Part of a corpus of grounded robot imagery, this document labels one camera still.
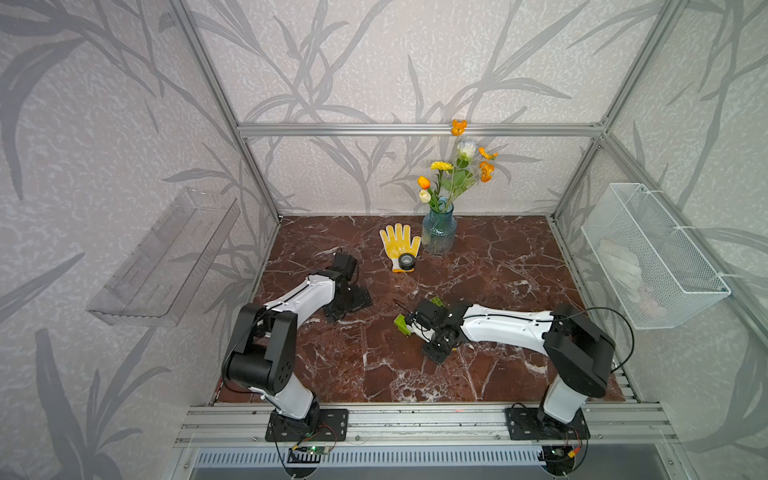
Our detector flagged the white wire mesh basket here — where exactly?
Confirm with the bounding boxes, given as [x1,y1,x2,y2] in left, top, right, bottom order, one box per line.
[581,183,732,330]

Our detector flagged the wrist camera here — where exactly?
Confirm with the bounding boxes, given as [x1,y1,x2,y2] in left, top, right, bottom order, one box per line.
[413,299,449,330]
[330,251,358,281]

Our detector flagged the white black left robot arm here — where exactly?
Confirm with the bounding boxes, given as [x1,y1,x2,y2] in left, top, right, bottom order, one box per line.
[221,270,372,421]

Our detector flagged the right controller circuit board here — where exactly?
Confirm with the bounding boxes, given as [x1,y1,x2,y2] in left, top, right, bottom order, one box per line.
[539,445,581,463]

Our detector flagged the controller circuit board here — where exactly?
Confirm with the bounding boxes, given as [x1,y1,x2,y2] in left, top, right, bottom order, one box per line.
[291,445,335,456]
[539,445,581,463]

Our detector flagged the white cloth in basket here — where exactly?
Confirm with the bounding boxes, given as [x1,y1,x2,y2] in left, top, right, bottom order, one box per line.
[598,238,644,303]

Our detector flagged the clear acrylic wall shelf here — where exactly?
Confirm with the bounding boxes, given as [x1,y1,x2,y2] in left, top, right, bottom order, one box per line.
[86,187,241,327]

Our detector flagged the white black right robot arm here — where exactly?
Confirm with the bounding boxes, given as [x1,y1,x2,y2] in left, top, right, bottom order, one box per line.
[405,300,615,424]

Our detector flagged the long green lego brick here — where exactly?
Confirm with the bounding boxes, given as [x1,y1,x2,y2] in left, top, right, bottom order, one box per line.
[394,314,413,337]

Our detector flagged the blue glass vase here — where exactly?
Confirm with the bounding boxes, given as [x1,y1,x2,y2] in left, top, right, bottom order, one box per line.
[421,205,457,256]

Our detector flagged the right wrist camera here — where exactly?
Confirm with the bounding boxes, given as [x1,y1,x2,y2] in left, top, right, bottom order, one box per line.
[413,299,449,330]

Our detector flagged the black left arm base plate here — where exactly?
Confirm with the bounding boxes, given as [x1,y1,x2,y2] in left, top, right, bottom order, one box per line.
[265,408,349,442]

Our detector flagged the left controller circuit board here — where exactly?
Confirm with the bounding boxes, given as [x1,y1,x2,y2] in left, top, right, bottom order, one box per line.
[291,445,335,456]

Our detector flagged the yellow white work glove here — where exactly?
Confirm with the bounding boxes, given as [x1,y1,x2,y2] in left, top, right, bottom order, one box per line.
[379,223,421,273]

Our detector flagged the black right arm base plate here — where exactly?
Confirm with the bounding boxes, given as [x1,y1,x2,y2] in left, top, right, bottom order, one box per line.
[504,404,591,442]

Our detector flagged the aluminium front rail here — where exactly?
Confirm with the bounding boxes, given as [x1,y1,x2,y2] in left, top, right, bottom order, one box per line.
[174,402,680,448]

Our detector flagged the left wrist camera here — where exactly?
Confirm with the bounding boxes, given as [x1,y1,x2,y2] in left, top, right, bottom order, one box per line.
[330,251,358,281]

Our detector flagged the artificial flower bouquet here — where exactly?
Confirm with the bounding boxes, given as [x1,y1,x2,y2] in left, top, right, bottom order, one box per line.
[417,139,498,213]

